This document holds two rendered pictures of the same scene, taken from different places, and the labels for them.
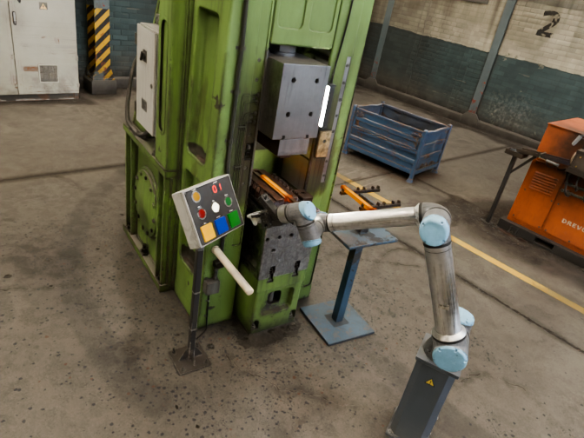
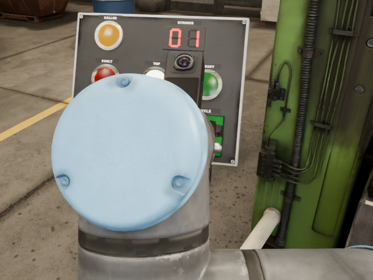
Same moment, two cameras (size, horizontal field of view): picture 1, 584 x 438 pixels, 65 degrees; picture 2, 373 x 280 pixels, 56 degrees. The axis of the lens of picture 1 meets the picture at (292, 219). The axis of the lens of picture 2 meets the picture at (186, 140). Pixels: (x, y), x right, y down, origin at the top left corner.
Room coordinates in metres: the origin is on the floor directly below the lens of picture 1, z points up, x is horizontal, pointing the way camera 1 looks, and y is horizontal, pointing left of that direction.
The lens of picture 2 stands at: (1.86, -0.25, 1.34)
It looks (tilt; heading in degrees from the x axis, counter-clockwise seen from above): 30 degrees down; 72
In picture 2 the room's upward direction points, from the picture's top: straight up
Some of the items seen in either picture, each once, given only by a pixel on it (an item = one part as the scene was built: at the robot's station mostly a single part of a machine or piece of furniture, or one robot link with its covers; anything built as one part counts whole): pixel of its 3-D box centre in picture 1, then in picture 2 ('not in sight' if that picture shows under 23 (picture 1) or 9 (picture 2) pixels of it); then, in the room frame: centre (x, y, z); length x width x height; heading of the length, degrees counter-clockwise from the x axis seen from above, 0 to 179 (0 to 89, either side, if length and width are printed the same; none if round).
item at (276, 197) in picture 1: (266, 189); not in sight; (2.61, 0.20, 0.96); 0.42 x 0.20 x 0.09; 38
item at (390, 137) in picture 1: (395, 138); not in sight; (6.40, -1.23, 0.36); 1.20 x 0.80 x 0.72; 52
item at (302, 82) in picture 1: (287, 92); not in sight; (2.64, 0.16, 1.56); 0.42 x 0.39 x 0.40; 38
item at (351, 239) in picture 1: (361, 232); not in sight; (2.65, -0.46, 0.76); 0.40 x 0.30 x 0.02; 124
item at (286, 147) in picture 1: (274, 134); not in sight; (2.61, 0.20, 1.32); 0.42 x 0.20 x 0.10; 38
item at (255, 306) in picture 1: (257, 279); not in sight; (2.65, 0.16, 0.23); 0.55 x 0.37 x 0.47; 38
